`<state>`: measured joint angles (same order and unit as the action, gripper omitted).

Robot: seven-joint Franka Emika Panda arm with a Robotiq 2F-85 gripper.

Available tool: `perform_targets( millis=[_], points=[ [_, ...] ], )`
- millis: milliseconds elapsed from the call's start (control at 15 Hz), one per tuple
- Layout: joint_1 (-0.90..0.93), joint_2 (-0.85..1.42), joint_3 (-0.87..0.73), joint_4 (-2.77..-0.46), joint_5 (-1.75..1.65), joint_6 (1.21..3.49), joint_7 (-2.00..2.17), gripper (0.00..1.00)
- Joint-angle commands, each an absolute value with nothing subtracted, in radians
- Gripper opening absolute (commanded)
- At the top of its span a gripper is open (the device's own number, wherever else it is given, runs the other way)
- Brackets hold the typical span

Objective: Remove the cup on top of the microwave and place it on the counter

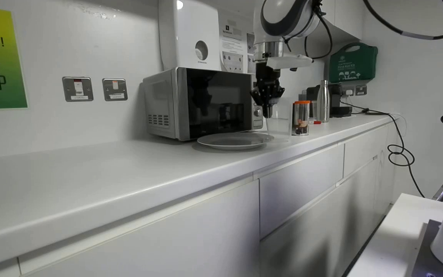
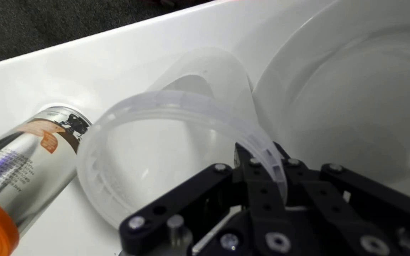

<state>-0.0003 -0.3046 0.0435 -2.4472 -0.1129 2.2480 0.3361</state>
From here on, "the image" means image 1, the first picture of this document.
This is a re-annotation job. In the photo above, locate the white cabinet door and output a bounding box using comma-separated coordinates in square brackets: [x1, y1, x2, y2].
[258, 171, 389, 277]
[18, 178, 260, 277]

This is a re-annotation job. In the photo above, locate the white lower cabinet door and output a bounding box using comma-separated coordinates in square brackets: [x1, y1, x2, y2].
[258, 171, 389, 277]

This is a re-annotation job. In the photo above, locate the black coffee machine cable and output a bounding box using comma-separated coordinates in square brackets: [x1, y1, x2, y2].
[340, 101, 428, 198]

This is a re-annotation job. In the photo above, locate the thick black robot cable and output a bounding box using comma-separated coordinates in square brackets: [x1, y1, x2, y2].
[363, 0, 443, 41]

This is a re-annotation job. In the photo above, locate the small white brand sign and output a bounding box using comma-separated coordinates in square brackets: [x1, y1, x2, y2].
[220, 20, 244, 40]

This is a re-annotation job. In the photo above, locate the white robot stand table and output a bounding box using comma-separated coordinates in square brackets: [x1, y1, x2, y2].
[346, 192, 443, 277]

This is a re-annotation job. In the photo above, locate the stainless steel bottle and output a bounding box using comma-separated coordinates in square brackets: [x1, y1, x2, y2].
[317, 78, 332, 124]

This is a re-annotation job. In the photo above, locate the green first aid box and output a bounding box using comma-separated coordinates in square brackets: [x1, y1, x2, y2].
[326, 41, 380, 84]

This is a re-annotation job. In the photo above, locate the black coffee machine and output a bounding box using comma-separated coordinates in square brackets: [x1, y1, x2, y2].
[328, 83, 355, 118]

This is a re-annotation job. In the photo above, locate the steel wall socket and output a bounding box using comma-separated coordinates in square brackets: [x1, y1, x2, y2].
[101, 77, 129, 103]
[60, 75, 95, 103]

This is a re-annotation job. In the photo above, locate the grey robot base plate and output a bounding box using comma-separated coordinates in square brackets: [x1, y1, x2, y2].
[408, 220, 443, 277]

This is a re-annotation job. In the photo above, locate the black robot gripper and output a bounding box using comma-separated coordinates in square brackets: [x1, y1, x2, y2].
[251, 61, 286, 120]

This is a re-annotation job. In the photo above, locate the silver microwave oven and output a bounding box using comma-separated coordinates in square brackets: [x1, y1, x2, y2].
[141, 66, 264, 143]

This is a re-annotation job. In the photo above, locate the wide white cabinet drawer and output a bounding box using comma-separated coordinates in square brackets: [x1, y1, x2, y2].
[258, 143, 344, 237]

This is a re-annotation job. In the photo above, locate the capsule instruction sheet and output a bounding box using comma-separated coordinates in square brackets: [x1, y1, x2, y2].
[220, 49, 249, 74]

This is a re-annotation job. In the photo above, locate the white paper towel dispenser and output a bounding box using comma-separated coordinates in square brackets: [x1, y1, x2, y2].
[157, 0, 223, 72]

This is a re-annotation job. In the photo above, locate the grey round plate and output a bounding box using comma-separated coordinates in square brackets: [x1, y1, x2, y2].
[195, 131, 275, 151]

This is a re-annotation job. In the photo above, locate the small dark appliance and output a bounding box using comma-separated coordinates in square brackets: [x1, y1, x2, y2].
[304, 84, 321, 121]

